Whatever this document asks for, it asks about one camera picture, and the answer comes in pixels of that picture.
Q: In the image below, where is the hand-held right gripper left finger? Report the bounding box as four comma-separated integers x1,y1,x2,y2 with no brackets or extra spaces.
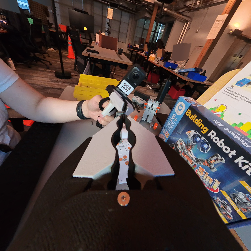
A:
73,117,121,189

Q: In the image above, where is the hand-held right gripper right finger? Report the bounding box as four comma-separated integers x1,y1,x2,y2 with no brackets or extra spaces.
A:
126,117,175,189

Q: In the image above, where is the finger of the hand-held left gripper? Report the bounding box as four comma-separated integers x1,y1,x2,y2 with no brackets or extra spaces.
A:
110,91,134,117

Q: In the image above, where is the instruction booklet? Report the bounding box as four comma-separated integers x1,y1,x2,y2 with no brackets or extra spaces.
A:
117,122,132,185

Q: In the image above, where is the yellow plastic parts bin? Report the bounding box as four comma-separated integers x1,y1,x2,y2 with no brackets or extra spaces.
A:
73,74,120,101

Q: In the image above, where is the person's left forearm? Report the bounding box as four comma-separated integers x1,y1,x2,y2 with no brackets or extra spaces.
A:
0,75,81,124

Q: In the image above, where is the grey desk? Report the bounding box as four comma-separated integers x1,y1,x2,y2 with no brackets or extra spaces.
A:
24,86,173,220

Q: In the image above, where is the wooden desk with black legs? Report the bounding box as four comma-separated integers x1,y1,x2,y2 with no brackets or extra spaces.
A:
128,47,214,96

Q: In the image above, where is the person's left hand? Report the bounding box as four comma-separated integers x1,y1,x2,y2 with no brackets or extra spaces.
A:
84,95,115,127

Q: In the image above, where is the red bag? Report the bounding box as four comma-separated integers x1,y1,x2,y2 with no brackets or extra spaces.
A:
168,84,186,99
147,71,161,84

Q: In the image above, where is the grey battery box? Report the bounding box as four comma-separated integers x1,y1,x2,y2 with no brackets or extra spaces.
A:
132,95,147,107

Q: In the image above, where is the partly built toy robot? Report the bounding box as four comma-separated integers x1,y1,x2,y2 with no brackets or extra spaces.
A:
133,98,162,130

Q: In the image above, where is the black upright device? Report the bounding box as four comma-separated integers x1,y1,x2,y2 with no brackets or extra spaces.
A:
156,79,173,104

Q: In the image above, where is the grey office table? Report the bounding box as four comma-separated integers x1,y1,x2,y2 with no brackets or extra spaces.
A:
82,41,134,78

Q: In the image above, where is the black wristband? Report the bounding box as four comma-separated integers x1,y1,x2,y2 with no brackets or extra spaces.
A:
76,100,90,120

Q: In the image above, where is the blue robot kit box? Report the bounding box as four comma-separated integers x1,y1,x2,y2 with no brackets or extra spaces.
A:
160,96,251,224

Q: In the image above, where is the black floor lamp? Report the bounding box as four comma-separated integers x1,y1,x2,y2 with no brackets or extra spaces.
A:
50,0,72,79

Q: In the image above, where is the black computer monitor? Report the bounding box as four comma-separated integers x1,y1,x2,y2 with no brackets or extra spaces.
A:
68,9,95,34

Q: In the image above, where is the person's white shirt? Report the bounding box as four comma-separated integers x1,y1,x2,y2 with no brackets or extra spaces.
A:
0,59,22,165

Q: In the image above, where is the curled white poster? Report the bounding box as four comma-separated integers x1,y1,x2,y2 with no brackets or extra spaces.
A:
196,61,251,138

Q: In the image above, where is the black office chair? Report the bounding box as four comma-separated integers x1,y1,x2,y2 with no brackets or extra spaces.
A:
6,10,52,69

